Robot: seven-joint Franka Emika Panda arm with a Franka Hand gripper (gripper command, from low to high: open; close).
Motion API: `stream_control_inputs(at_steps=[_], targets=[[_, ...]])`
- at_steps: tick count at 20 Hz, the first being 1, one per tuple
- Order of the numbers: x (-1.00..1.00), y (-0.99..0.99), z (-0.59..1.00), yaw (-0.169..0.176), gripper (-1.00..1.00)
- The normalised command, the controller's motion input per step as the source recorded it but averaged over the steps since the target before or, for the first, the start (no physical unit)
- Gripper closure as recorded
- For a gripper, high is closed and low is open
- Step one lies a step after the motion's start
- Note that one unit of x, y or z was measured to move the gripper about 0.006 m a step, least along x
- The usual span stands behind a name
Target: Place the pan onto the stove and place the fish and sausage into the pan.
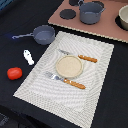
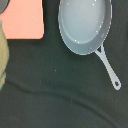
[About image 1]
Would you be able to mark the grey frying pan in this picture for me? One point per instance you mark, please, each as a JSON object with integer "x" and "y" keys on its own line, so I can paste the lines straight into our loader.
{"x": 43, "y": 34}

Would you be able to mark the white fish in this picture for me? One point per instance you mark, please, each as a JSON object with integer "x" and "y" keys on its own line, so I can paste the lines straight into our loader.
{"x": 28, "y": 57}

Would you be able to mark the red sausage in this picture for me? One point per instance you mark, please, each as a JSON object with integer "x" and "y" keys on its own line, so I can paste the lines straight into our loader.
{"x": 14, "y": 73}

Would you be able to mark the brown stove board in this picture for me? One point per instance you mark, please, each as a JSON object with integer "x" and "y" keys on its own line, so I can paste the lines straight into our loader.
{"x": 106, "y": 27}

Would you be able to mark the black stove burner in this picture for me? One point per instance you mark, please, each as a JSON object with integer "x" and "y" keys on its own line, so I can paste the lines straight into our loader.
{"x": 67, "y": 14}

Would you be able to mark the beige round plate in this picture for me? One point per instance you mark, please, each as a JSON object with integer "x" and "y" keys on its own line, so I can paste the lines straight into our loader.
{"x": 69, "y": 66}

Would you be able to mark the white woven placemat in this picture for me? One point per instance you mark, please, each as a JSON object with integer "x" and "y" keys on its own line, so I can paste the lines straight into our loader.
{"x": 74, "y": 99}

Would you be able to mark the grey cooking pot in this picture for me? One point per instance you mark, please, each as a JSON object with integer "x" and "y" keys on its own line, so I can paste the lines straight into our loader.
{"x": 90, "y": 12}

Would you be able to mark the beige bowl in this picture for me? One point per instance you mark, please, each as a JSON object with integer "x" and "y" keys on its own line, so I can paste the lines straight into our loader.
{"x": 123, "y": 14}

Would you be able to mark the fork with wooden handle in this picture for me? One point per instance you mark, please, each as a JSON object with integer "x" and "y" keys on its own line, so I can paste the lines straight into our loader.
{"x": 55, "y": 77}

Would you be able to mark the knife with wooden handle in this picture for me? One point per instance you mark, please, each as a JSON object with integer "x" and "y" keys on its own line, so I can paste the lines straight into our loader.
{"x": 80, "y": 56}

